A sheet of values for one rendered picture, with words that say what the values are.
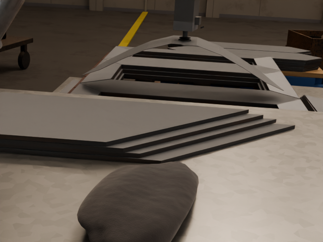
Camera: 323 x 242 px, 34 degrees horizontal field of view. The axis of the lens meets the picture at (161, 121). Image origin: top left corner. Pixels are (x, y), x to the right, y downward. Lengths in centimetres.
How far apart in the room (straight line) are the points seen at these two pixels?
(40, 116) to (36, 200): 21
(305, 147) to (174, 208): 32
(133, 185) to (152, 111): 27
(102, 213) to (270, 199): 20
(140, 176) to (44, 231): 11
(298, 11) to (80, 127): 1194
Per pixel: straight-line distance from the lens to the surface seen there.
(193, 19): 167
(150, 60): 223
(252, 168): 66
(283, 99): 176
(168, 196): 50
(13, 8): 183
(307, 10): 1261
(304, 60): 262
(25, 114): 75
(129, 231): 45
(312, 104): 204
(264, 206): 57
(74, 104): 80
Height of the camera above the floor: 130
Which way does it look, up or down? 18 degrees down
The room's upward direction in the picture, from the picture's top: 3 degrees clockwise
